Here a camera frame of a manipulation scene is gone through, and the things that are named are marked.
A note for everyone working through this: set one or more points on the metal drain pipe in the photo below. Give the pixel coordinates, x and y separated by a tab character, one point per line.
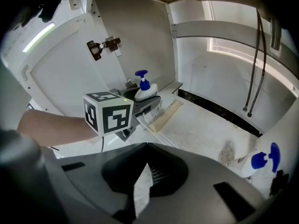
275	36

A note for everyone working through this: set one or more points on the white sink cabinet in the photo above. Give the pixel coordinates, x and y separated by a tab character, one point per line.
210	129

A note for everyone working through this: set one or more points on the person's left forearm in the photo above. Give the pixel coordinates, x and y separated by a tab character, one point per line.
58	127

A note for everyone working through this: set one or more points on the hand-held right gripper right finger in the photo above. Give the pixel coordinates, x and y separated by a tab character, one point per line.
205	195

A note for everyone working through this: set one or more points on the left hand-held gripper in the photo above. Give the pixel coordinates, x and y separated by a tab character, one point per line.
109	115

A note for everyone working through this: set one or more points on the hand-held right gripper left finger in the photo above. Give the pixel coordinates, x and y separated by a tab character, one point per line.
98	183

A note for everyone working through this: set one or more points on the wooden slat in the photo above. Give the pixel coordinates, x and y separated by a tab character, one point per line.
165	115

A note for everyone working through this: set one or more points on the white cabinet door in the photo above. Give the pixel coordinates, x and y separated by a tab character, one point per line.
65	78

